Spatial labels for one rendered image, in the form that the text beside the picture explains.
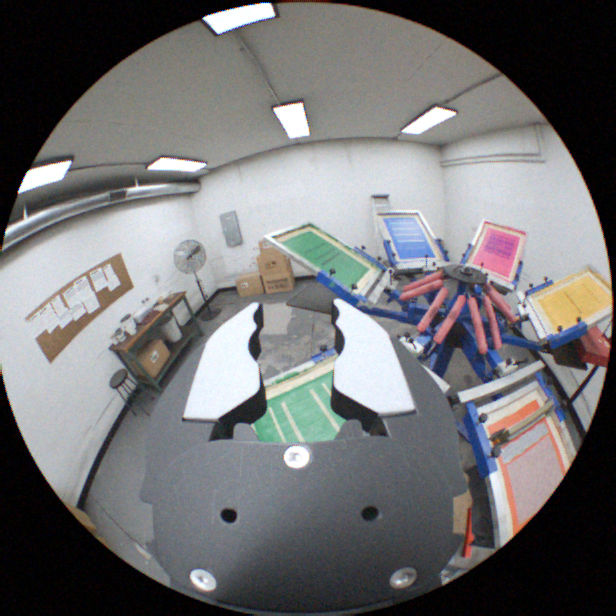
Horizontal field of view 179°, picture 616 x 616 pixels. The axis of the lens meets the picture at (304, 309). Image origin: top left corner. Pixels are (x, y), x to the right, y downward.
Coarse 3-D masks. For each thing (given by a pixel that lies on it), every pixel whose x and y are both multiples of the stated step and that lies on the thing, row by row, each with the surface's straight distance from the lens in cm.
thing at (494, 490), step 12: (516, 396) 117; (540, 396) 135; (480, 408) 100; (492, 408) 104; (564, 432) 132; (564, 444) 134; (492, 480) 92; (492, 492) 93; (492, 504) 95; (492, 516) 96; (504, 516) 96; (504, 528) 97; (504, 540) 98
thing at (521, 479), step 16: (512, 416) 114; (528, 448) 113; (512, 464) 104; (528, 464) 111; (512, 480) 103; (528, 480) 110; (512, 496) 103; (528, 496) 109; (512, 512) 103; (528, 512) 110
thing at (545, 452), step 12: (528, 408) 123; (540, 420) 126; (540, 444) 120; (552, 444) 127; (540, 456) 118; (552, 456) 125; (540, 468) 116; (552, 468) 123; (564, 468) 131; (540, 480) 116; (552, 480) 122; (552, 492) 122
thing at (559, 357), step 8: (488, 336) 156; (504, 336) 161; (512, 336) 167; (512, 344) 167; (520, 344) 170; (528, 344) 173; (536, 344) 177; (544, 344) 184; (568, 344) 207; (544, 352) 185; (552, 352) 179; (560, 352) 186; (568, 352) 196; (576, 352) 208; (560, 360) 178; (568, 360) 187; (576, 360) 197; (576, 368) 192; (584, 368) 200
